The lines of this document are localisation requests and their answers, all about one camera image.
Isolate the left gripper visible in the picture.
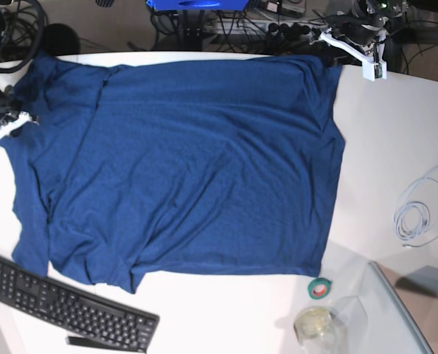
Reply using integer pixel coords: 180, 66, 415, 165
324, 15, 385, 67

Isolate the dark blue t-shirt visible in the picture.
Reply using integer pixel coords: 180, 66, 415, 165
0, 54, 345, 293

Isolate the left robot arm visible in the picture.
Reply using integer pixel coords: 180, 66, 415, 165
319, 1, 406, 72

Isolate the black power strip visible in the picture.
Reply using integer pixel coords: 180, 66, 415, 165
266, 21, 347, 38

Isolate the blue box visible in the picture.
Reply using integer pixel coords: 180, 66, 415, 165
146, 0, 248, 11

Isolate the black computer keyboard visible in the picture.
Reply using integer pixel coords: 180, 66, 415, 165
0, 256, 160, 353

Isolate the green electrical tape roll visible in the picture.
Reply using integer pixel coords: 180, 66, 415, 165
307, 277, 332, 299

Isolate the glass panel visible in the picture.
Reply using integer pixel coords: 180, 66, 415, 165
377, 263, 438, 353

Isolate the clear glass jar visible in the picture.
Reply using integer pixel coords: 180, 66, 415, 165
293, 306, 338, 353

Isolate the coiled white cable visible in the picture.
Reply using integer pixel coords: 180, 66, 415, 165
393, 160, 438, 249

